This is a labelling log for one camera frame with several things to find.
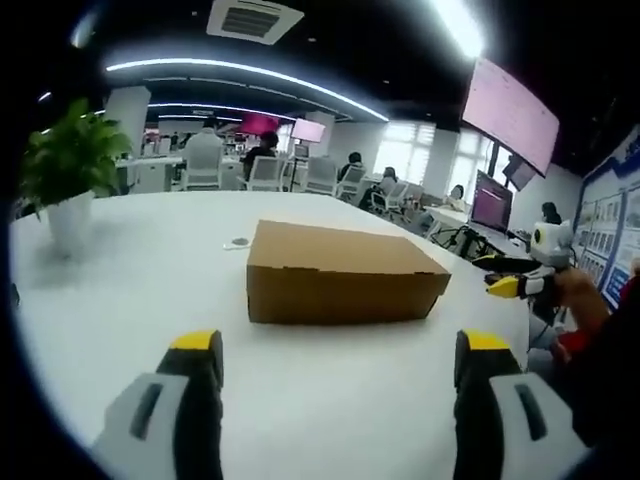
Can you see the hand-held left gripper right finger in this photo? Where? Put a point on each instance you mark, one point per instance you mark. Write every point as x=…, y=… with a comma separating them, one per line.
x=505, y=405

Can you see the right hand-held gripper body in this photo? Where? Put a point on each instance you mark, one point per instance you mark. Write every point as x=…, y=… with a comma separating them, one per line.
x=549, y=250

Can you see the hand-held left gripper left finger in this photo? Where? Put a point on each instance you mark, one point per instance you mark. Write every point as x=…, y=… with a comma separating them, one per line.
x=165, y=400

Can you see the brown cardboard shoe box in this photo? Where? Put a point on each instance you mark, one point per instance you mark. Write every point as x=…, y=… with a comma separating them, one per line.
x=340, y=280

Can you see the person's right hand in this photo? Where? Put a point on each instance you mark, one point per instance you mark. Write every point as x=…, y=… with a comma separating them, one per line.
x=580, y=295

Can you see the desktop monitor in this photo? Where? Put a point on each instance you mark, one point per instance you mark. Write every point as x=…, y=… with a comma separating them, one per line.
x=492, y=202

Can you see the white office chair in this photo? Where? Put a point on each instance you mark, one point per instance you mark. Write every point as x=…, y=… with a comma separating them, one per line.
x=320, y=176
x=350, y=181
x=262, y=174
x=202, y=175

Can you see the small round grey disc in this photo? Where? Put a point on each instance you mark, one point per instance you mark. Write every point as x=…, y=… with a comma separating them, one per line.
x=240, y=242

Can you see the white plant pot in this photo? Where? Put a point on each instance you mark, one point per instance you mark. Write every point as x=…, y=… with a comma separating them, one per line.
x=70, y=220

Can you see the small pink hanging screen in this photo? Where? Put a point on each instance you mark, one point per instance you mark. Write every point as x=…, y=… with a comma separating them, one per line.
x=308, y=131

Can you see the green potted plant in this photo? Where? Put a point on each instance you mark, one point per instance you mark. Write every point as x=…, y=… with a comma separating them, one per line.
x=72, y=150

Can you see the ceiling air vent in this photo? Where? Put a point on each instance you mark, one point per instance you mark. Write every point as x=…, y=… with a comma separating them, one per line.
x=254, y=19

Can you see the blue wall poster board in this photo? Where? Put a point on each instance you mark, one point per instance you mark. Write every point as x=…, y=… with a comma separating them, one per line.
x=607, y=210

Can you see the small wall monitor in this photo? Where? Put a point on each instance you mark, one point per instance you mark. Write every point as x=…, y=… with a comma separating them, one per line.
x=520, y=172

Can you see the large wall screen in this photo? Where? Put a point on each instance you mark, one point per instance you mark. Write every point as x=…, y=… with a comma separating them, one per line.
x=507, y=115

